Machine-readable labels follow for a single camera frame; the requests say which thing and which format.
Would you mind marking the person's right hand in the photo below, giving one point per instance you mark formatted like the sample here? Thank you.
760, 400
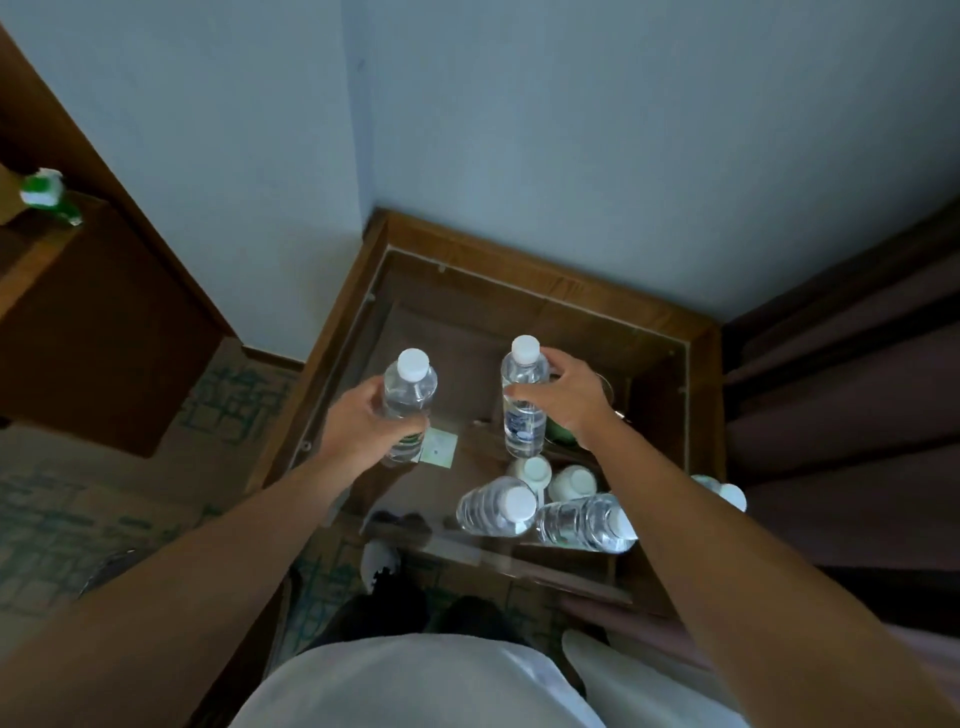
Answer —
574, 401

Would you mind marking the person's left hand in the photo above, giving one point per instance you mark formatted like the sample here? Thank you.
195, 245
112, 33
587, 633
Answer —
352, 431

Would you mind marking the person's left thumb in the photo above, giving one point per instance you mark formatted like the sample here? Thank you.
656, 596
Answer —
411, 436

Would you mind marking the person's right thumb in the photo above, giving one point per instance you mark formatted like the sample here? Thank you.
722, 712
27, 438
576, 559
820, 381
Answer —
525, 391

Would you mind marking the blue label water bottle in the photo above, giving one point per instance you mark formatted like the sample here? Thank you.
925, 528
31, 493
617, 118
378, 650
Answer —
523, 427

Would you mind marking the green label water bottle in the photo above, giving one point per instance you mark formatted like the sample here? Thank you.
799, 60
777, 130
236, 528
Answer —
409, 390

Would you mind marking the person's left forearm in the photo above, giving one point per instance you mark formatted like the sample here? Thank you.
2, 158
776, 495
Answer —
165, 592

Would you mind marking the person's right forearm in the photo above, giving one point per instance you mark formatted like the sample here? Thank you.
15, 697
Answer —
735, 600

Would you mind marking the small square paper card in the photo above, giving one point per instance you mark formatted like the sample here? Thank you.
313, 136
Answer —
439, 448

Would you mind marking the clear drinking glass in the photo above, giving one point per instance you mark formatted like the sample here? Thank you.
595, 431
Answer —
604, 390

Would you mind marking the white cup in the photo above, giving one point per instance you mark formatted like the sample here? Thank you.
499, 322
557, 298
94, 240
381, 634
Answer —
571, 484
535, 472

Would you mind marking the glass-topped wooden side table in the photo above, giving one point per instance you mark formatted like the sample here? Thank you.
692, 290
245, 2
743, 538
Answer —
465, 300

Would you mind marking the clear plastic water bottle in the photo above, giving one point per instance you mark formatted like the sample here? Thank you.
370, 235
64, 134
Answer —
726, 493
495, 508
585, 523

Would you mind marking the person's white shoe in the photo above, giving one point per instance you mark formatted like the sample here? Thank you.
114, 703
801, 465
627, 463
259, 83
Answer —
379, 562

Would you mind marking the person's black trousers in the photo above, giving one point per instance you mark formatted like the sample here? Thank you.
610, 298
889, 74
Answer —
420, 611

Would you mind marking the person's white shirt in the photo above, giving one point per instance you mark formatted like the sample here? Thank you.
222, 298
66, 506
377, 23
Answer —
420, 686

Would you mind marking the white bed sheet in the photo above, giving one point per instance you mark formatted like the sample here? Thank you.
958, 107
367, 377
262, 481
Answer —
637, 686

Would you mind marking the dark brown curtain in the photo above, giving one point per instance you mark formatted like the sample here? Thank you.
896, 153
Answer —
847, 420

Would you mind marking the dark round waste bin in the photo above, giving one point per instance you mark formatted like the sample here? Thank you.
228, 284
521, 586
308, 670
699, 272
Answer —
109, 574

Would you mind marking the wooden desk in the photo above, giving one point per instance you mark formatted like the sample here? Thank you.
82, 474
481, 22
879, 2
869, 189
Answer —
90, 330

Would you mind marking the green and white bottle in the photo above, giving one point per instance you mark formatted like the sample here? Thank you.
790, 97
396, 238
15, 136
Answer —
46, 193

